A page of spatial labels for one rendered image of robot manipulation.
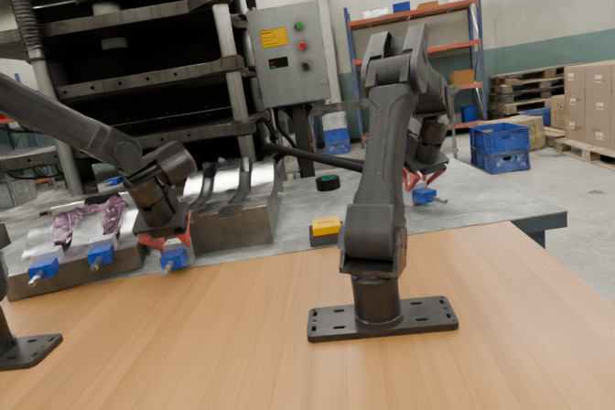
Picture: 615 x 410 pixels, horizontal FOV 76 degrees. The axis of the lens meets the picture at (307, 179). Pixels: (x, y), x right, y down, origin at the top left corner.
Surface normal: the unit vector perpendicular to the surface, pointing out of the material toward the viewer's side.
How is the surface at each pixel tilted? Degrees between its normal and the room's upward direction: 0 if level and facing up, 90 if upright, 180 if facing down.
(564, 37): 90
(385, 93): 51
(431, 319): 0
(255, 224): 90
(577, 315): 0
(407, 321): 0
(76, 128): 83
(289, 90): 90
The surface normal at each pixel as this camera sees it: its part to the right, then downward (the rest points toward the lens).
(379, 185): -0.47, -0.40
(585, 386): -0.15, -0.96
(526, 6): -0.17, 0.24
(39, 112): 0.58, 0.14
